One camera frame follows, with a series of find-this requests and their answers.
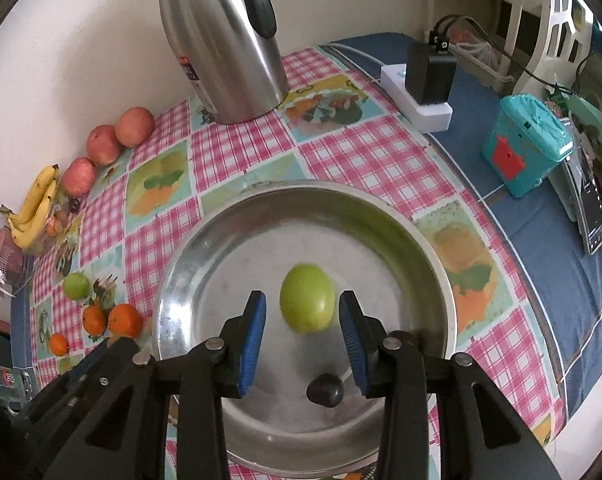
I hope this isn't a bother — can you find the blue cloth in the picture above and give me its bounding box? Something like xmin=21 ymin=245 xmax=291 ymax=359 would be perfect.
xmin=11 ymin=32 xmax=602 ymax=421

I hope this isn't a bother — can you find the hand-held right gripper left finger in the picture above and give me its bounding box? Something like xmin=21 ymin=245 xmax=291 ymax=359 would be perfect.
xmin=43 ymin=290 xmax=268 ymax=480

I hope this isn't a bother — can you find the black cable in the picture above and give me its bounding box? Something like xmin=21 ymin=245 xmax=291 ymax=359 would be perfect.
xmin=433 ymin=14 xmax=582 ymax=98

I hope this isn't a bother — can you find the dark plum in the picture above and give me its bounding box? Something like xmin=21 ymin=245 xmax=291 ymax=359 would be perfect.
xmin=306 ymin=373 xmax=345 ymax=407

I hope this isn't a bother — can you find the white power strip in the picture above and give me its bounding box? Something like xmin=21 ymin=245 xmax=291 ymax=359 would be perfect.
xmin=380 ymin=62 xmax=454 ymax=133

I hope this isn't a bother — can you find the stainless steel kettle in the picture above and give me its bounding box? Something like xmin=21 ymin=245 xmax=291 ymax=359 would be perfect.
xmin=148 ymin=0 xmax=291 ymax=126

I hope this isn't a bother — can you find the black power adapter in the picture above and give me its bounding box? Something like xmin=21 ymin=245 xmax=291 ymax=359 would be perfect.
xmin=405 ymin=42 xmax=458 ymax=107

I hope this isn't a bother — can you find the red apple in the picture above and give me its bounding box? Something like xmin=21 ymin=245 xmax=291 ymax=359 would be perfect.
xmin=115 ymin=106 xmax=156 ymax=149
xmin=86 ymin=124 xmax=123 ymax=167
xmin=61 ymin=157 xmax=98 ymax=199

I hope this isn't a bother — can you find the banana bunch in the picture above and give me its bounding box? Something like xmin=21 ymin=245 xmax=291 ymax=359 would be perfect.
xmin=0 ymin=164 xmax=60 ymax=253

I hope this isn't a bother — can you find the teal box with red label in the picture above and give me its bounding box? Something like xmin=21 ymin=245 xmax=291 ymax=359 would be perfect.
xmin=482 ymin=94 xmax=575 ymax=199

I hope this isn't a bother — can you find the clear bag of small fruit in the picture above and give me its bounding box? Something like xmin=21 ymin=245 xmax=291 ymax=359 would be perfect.
xmin=36 ymin=195 xmax=84 ymax=256

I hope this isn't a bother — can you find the white plastic chair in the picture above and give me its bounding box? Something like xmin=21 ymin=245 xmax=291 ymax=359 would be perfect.
xmin=496 ymin=0 xmax=594 ymax=91

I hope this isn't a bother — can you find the large green fruit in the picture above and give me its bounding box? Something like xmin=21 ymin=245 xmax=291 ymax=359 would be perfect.
xmin=279 ymin=263 xmax=335 ymax=334

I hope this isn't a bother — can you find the steel bowl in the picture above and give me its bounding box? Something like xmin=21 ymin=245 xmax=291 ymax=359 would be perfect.
xmin=153 ymin=180 xmax=457 ymax=478

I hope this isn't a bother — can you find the large orange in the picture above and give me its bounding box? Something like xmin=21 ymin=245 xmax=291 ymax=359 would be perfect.
xmin=108 ymin=303 xmax=144 ymax=339

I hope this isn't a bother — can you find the pink checkered tablecloth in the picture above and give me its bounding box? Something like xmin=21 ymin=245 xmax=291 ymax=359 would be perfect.
xmin=26 ymin=45 xmax=567 ymax=480

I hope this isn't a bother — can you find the small printed box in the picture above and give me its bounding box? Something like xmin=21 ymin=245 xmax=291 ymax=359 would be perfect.
xmin=0 ymin=362 xmax=34 ymax=401

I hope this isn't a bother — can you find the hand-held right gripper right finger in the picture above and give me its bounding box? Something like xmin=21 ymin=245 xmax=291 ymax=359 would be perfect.
xmin=338 ymin=290 xmax=562 ymax=480

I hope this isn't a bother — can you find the small green fruit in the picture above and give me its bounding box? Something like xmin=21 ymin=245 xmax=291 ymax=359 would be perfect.
xmin=63 ymin=273 xmax=90 ymax=302

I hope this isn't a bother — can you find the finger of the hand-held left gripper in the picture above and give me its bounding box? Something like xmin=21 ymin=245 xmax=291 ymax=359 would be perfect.
xmin=56 ymin=336 xmax=139 ymax=409

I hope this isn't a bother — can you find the medium orange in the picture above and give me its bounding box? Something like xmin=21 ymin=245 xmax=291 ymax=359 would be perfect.
xmin=82 ymin=306 xmax=108 ymax=337

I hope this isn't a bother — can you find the black phone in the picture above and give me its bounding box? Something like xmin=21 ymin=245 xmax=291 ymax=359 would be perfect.
xmin=574 ymin=152 xmax=602 ymax=255

